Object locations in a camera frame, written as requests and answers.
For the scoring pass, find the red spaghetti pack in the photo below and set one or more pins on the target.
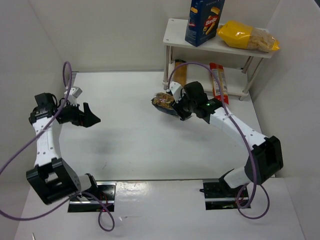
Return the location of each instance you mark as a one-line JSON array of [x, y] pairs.
[[219, 85]]

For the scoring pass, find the tricolor fusilli pasta bag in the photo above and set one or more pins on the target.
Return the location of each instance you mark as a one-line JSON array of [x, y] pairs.
[[162, 102]]

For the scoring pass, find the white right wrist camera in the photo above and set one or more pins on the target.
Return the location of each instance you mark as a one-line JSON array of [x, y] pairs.
[[177, 91]]

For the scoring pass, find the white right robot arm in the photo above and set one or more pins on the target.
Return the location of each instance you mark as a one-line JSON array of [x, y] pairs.
[[264, 153]]

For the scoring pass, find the yellow pasta bag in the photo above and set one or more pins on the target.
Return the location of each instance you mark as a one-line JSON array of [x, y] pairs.
[[241, 36]]

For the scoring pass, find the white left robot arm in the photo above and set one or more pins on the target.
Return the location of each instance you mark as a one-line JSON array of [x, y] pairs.
[[52, 178]]

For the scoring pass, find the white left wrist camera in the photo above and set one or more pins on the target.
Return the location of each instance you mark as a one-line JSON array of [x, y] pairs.
[[73, 94]]

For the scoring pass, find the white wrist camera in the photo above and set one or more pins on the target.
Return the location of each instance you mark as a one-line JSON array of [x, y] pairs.
[[73, 94], [177, 91]]

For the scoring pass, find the white two-tier shelf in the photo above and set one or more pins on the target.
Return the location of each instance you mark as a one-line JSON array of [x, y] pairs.
[[240, 66]]

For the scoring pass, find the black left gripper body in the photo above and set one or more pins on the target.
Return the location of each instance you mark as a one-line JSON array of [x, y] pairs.
[[80, 117]]

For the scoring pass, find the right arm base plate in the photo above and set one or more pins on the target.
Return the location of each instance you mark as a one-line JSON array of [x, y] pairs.
[[219, 197]]

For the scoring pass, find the blue Barilla pasta box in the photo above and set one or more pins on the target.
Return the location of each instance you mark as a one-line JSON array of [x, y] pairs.
[[203, 21]]

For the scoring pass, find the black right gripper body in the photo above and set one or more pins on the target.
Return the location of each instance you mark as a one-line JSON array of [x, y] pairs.
[[178, 108]]

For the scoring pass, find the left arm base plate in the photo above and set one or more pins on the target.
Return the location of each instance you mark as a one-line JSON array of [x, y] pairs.
[[105, 192]]

